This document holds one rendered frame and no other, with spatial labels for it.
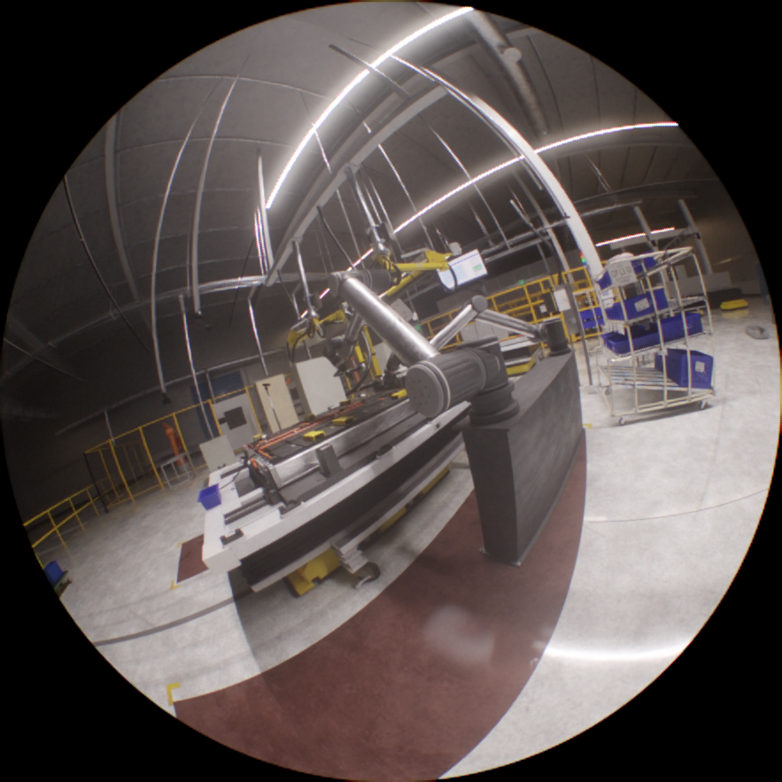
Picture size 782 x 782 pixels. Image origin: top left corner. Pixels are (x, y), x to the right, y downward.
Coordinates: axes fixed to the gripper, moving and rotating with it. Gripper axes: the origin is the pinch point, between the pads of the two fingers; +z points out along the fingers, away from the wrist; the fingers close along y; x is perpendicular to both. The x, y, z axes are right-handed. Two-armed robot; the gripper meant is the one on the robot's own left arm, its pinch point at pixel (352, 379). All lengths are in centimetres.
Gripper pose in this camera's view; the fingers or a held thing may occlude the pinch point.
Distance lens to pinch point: 210.2
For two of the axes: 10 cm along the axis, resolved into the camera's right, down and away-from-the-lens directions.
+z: 6.4, 7.6, 1.1
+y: 4.1, -2.1, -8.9
